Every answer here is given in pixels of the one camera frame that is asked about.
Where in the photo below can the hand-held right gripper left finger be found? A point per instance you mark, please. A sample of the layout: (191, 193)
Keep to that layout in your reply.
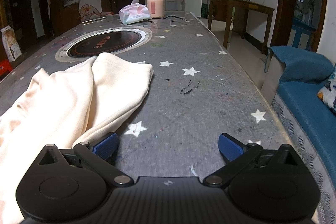
(106, 146)

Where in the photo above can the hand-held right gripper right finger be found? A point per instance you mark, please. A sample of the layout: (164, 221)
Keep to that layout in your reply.
(231, 148)

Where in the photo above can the cream shirt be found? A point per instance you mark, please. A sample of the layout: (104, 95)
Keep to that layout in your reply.
(65, 98)

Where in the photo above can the blue sofa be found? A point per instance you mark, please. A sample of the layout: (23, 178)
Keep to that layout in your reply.
(302, 98)

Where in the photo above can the round black induction cooktop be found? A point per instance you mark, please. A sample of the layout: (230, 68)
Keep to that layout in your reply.
(105, 43)

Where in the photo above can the patterned pillow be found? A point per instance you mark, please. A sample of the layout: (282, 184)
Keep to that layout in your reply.
(329, 96)

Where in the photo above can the dark slim phone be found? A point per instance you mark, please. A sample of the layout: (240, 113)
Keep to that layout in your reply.
(94, 19)

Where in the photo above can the red plastic stool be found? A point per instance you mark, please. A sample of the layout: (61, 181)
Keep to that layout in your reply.
(4, 66)

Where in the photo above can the blue storage cabinet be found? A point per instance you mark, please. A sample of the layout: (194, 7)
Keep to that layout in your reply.
(302, 35)

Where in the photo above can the soft tissue pack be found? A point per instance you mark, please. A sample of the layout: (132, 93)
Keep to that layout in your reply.
(134, 15)

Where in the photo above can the pink patterned fabric item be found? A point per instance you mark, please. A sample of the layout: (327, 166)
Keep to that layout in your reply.
(88, 12)

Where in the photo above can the printed paper bag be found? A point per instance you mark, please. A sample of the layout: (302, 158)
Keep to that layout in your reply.
(11, 43)

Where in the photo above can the dark wooden side table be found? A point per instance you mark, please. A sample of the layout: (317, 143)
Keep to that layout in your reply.
(244, 5)

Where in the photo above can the pink thermos bottle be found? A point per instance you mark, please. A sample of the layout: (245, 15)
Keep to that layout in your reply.
(155, 6)

